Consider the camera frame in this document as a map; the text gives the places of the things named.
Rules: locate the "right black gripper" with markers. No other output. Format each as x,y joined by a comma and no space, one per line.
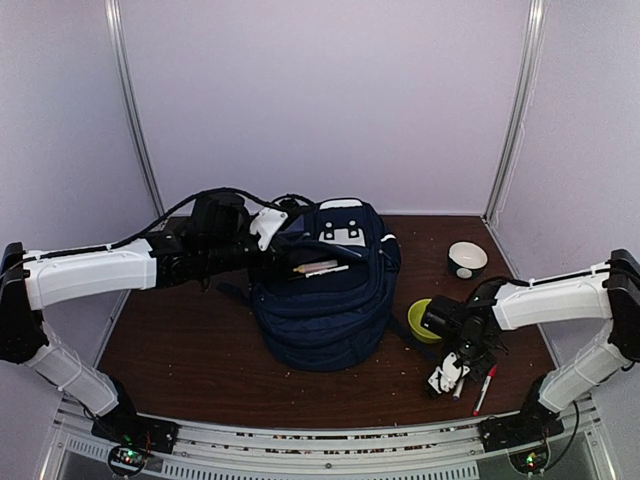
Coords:
488,361

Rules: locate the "black marker pen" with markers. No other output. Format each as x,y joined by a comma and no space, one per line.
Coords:
319,273

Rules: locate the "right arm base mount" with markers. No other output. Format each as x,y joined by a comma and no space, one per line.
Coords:
525,434

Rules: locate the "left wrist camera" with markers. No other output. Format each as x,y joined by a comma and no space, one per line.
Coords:
266,224

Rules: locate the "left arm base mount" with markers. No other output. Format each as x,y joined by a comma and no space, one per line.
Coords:
136,437

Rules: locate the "left aluminium frame post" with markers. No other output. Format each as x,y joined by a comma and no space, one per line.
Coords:
118,42

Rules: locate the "red marker pen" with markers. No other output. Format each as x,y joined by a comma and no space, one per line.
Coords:
483,392

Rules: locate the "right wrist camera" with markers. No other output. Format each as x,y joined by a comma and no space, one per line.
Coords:
447,376

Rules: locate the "dark bowl white inside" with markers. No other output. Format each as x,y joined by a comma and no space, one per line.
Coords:
466,260

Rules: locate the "lime green bowl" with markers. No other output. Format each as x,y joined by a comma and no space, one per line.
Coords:
414,317

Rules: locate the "navy blue student backpack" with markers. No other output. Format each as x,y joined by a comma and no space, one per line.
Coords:
335,321

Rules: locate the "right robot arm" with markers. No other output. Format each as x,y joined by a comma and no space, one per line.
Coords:
608,291

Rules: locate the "cream glue tube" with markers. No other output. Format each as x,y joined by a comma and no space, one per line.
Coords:
315,267

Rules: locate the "blue marker pen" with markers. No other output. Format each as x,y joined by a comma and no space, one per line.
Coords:
458,390

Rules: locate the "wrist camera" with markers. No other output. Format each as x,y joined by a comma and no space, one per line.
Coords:
447,376
266,224

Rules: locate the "front aluminium rail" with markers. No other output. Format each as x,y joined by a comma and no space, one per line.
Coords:
443,450

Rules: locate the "right aluminium frame post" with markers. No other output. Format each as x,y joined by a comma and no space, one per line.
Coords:
533,40

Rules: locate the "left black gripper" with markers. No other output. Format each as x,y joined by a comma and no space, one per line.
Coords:
276,252

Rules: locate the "aluminium frame post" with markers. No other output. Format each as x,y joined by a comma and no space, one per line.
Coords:
118,42
533,40

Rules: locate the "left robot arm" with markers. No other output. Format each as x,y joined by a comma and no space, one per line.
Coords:
219,236

